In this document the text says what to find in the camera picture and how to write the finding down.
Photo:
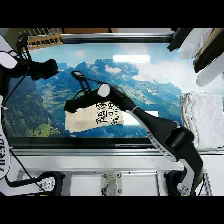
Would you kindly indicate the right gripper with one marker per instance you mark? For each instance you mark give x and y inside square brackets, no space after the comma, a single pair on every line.
[81,101]

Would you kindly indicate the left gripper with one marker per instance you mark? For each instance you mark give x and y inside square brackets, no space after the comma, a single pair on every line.
[46,69]

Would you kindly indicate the beige printed T-shirt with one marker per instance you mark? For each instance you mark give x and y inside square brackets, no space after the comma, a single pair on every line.
[83,120]

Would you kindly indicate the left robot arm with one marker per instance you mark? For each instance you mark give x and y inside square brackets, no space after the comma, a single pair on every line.
[7,60]

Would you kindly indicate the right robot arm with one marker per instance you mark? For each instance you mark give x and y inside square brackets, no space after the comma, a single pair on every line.
[166,131]

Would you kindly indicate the black garment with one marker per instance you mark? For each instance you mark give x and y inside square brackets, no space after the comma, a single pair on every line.
[179,38]

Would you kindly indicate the white folded garment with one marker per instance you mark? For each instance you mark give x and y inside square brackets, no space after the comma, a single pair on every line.
[206,120]

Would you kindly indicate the brown garment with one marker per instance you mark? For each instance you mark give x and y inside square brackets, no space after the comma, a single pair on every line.
[210,55]

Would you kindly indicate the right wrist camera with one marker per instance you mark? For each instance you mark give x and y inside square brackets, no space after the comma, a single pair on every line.
[81,80]

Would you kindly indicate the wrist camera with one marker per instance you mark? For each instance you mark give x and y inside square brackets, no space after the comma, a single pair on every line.
[81,80]
[23,43]

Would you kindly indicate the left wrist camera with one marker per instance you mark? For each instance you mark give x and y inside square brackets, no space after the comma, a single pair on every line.
[23,43]

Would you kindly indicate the silver frame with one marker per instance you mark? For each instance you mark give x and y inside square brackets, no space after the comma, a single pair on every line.
[111,183]

